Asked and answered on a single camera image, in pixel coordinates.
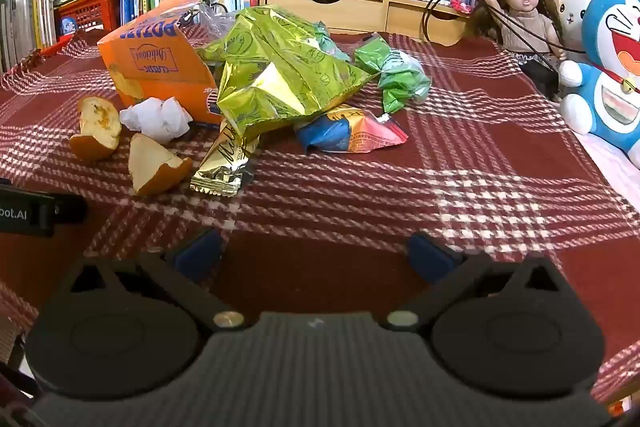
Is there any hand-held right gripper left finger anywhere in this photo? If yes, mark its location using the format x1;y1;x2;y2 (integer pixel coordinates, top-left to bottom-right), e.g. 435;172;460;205
70;229;246;333

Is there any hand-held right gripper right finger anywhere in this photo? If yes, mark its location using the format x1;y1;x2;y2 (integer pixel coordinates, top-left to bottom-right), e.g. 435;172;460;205
385;232;563;332

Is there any gold snack wrapper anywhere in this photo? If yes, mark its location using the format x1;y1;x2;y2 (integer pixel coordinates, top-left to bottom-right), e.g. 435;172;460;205
190;119;261;198

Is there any orange peel piece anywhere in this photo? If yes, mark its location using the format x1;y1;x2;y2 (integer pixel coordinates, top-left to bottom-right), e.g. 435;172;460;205
127;133;193;196
69;96;122;162

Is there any white tissue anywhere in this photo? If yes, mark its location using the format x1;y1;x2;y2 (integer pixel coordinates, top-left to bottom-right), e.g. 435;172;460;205
119;97;193;144

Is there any colourful snack wrapper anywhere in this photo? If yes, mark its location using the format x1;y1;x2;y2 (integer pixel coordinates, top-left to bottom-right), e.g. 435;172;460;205
295;104;408;155

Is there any green snack wrapper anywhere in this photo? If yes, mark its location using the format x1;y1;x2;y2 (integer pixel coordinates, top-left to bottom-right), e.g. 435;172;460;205
377;49;432;114
354;34;393;75

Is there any green gold foil bag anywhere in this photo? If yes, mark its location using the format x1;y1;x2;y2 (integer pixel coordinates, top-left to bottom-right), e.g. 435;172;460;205
197;6;381;140

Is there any orange chip bag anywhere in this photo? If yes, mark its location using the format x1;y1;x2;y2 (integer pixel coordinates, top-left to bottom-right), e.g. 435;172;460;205
97;0;223;125

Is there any clear plastic bag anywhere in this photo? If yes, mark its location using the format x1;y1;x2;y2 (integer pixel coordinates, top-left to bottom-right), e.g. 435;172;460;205
180;2;236;38

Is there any row of pale books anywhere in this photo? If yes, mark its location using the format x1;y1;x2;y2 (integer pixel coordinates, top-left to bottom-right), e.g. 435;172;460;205
0;0;58;72

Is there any red white plaid blanket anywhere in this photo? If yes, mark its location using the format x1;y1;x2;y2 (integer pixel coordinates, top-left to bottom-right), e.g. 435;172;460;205
0;27;640;403

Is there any red plastic crate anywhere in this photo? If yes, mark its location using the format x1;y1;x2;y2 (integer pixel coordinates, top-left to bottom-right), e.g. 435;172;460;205
54;0;122;32

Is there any miniature bicycle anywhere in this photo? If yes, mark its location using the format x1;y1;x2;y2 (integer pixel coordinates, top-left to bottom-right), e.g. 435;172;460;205
187;0;230;15

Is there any wooden drawer organizer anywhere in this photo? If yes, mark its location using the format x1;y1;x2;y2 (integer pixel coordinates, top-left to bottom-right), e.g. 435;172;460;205
259;0;468;46

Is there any blue cat plush toy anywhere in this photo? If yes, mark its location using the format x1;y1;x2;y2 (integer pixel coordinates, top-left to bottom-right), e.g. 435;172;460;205
557;0;640;168

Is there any long-haired doll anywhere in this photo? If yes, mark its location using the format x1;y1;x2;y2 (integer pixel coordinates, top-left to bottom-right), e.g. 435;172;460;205
467;0;568;100

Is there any pink rabbit plush toy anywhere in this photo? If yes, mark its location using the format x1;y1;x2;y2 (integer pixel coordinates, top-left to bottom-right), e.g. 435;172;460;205
552;0;633;50

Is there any black cable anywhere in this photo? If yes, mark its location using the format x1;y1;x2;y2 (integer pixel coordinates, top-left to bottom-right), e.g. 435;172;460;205
422;0;606;72

